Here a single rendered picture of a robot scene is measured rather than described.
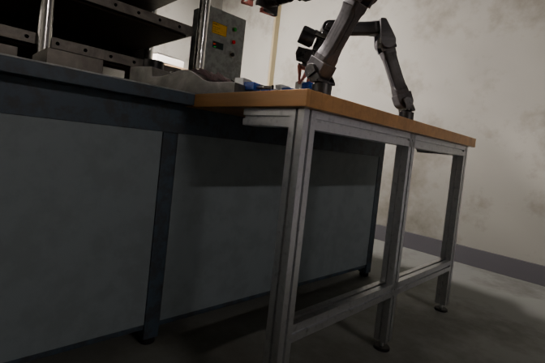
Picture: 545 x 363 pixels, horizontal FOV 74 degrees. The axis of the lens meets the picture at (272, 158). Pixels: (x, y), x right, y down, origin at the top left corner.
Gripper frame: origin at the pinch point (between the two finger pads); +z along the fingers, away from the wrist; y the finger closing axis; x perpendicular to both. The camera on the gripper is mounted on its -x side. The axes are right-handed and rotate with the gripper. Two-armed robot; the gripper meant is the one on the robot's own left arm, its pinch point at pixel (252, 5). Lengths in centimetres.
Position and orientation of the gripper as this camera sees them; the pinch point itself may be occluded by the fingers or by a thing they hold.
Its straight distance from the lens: 153.0
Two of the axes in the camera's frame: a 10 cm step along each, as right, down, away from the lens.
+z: -7.0, -0.8, 7.1
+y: -7.0, -0.5, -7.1
